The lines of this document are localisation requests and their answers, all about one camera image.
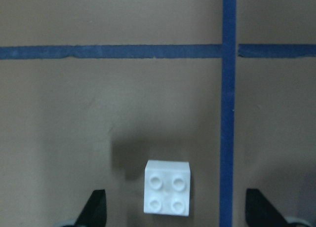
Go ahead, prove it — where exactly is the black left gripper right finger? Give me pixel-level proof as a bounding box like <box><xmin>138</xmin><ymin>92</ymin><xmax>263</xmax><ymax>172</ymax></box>
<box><xmin>245</xmin><ymin>189</ymin><xmax>289</xmax><ymax>227</ymax></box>

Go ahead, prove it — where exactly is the white block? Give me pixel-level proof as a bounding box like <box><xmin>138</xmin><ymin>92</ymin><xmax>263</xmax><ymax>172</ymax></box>
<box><xmin>143</xmin><ymin>160</ymin><xmax>191</xmax><ymax>217</ymax></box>

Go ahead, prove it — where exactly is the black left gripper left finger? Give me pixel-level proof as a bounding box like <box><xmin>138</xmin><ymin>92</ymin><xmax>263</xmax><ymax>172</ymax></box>
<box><xmin>74</xmin><ymin>189</ymin><xmax>107</xmax><ymax>227</ymax></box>

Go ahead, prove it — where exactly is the brown paper table cover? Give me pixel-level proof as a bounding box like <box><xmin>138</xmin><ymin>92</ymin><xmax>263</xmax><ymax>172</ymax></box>
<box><xmin>0</xmin><ymin>0</ymin><xmax>316</xmax><ymax>227</ymax></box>

